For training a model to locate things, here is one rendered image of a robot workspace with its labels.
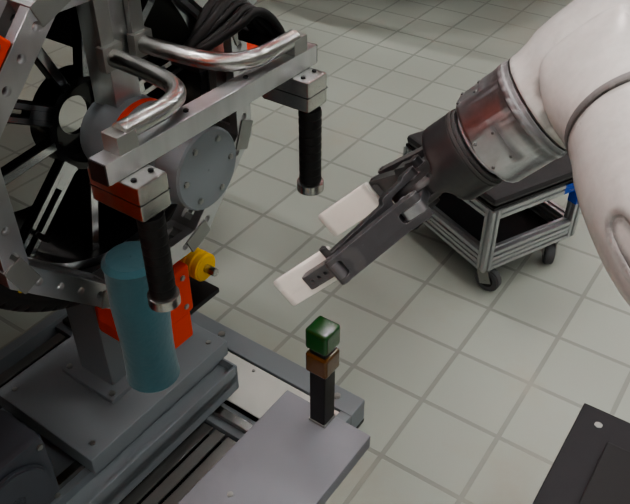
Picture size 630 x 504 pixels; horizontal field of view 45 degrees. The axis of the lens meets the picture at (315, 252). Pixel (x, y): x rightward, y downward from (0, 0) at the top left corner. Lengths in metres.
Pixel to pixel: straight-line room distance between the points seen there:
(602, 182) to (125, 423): 1.25
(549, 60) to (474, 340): 1.53
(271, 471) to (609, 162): 0.83
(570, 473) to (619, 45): 1.01
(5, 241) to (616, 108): 0.82
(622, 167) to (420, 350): 1.56
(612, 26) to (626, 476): 1.02
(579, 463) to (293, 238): 1.23
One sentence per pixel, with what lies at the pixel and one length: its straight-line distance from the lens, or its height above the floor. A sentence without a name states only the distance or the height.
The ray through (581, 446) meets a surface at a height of 0.30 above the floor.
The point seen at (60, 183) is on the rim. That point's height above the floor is 0.78.
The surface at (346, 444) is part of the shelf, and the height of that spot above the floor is 0.45.
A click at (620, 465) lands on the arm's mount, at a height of 0.31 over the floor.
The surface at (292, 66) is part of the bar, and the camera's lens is 1.13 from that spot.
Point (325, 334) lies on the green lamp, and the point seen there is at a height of 0.66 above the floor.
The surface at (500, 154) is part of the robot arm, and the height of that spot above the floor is 1.13.
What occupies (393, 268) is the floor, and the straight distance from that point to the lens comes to 2.26.
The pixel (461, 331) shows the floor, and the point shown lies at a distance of 2.09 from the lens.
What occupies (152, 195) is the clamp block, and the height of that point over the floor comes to 0.93.
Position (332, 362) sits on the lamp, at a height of 0.60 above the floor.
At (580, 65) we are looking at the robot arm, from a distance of 0.57.
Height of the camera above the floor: 1.44
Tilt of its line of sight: 38 degrees down
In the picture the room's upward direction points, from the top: straight up
